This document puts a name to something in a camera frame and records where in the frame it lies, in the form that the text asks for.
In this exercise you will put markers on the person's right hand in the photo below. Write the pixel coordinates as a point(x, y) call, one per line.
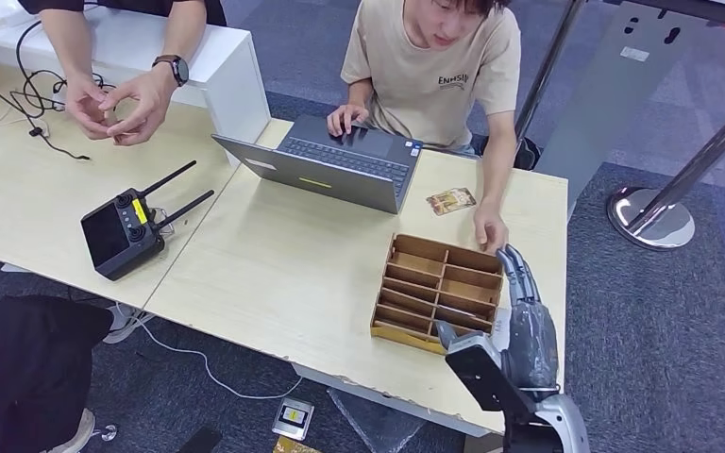
point(81, 106)
point(347, 119)

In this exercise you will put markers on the person's left hand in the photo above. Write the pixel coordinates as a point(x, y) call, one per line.
point(490, 228)
point(147, 100)

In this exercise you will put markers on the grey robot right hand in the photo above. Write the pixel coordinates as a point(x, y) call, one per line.
point(534, 350)

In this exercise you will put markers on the stack of patterned cards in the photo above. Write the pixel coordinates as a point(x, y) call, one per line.
point(451, 201)

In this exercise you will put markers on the person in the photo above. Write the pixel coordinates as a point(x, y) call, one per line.
point(431, 81)
point(68, 37)
point(18, 369)

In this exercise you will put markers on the wooden card organizer box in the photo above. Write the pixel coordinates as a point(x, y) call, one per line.
point(425, 287)

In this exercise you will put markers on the black wristwatch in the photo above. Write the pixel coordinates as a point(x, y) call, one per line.
point(175, 69)

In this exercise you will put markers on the grey laptop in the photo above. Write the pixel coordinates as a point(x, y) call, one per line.
point(337, 169)

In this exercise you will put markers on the white cabinet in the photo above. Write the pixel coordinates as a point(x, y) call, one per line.
point(231, 87)

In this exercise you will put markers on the black remote controller with antennas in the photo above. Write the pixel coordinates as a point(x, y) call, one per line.
point(118, 237)

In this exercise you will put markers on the grey metal board with holes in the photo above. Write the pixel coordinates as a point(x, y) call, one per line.
point(594, 125)

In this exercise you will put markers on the white desk beam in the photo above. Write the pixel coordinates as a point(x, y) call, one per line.
point(387, 403)

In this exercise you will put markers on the chrome stanchion with silver base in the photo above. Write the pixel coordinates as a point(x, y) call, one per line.
point(650, 216)

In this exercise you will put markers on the chrome stanchion with black base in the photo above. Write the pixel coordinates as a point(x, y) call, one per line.
point(544, 69)

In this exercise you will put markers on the plastic wrapped desk foot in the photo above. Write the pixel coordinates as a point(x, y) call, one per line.
point(375, 425)

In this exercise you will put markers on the white shoe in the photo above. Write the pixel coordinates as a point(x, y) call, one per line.
point(122, 325)

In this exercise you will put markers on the metal floor socket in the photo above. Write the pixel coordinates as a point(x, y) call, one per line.
point(294, 417)

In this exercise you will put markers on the yellow patterned object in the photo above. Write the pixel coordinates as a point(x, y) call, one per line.
point(290, 446)

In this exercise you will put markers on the small metal fitting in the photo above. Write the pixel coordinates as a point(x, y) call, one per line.
point(109, 432)

